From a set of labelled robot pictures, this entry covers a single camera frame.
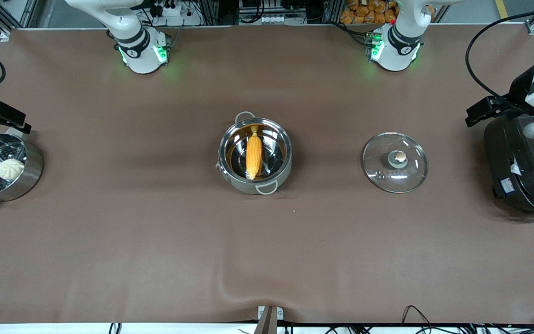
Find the white steamed bun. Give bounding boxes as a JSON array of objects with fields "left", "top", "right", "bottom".
[{"left": 0, "top": 159, "right": 25, "bottom": 181}]

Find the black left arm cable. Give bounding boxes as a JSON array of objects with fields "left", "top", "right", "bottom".
[{"left": 465, "top": 7, "right": 534, "bottom": 114}]

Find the glass pot lid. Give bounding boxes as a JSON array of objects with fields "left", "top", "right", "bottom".
[{"left": 362, "top": 132, "right": 429, "bottom": 194}]

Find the stainless steel steamer pot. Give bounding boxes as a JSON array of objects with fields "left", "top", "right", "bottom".
[{"left": 0, "top": 128, "right": 44, "bottom": 209}]

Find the yellow toy corn cob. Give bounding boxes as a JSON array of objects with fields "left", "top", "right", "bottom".
[{"left": 246, "top": 132, "right": 263, "bottom": 180}]

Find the black rice cooker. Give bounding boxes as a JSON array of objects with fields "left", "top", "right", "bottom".
[{"left": 483, "top": 111, "right": 534, "bottom": 219}]

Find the metal table edge bracket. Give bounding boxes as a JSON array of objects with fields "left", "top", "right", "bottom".
[{"left": 258, "top": 305, "right": 284, "bottom": 334}]

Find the steel pot with handles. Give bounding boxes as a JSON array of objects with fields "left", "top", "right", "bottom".
[{"left": 216, "top": 111, "right": 293, "bottom": 195}]

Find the crate of orange items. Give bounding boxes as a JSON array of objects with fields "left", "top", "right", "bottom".
[{"left": 340, "top": 0, "right": 400, "bottom": 25}]

